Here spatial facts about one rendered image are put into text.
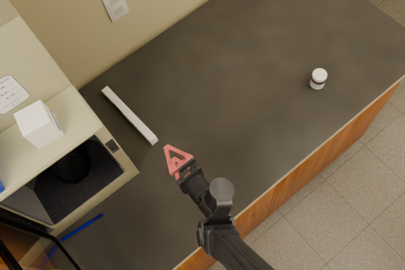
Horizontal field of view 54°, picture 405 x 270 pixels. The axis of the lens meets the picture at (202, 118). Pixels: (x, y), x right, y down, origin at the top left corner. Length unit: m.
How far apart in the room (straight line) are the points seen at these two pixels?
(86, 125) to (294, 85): 0.84
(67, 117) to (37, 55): 0.13
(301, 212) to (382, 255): 0.43
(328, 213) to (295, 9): 1.12
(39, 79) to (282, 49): 0.94
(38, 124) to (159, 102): 0.73
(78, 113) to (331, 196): 1.71
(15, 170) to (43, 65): 0.19
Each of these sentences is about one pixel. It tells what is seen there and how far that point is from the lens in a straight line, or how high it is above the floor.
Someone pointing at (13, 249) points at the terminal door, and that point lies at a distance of 0.95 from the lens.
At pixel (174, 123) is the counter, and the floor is 0.94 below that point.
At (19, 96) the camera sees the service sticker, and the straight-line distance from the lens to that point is 0.78.
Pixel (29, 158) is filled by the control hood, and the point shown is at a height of 1.51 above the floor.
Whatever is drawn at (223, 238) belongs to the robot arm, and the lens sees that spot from 0.86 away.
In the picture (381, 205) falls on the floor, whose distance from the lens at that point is 2.33.
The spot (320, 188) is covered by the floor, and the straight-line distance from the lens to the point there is 2.27.
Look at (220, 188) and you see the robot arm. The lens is 0.89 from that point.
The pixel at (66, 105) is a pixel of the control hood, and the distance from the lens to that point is 0.79.
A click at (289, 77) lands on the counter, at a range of 1.42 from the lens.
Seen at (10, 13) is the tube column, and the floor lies 1.72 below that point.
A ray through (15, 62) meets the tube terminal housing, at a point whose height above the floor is 1.64.
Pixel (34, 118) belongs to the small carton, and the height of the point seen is 1.57.
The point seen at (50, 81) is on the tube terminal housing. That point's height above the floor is 1.55.
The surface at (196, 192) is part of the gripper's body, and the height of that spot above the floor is 1.23.
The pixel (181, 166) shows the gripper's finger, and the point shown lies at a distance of 0.94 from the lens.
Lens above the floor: 2.16
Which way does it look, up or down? 64 degrees down
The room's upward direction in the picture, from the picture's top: 12 degrees counter-clockwise
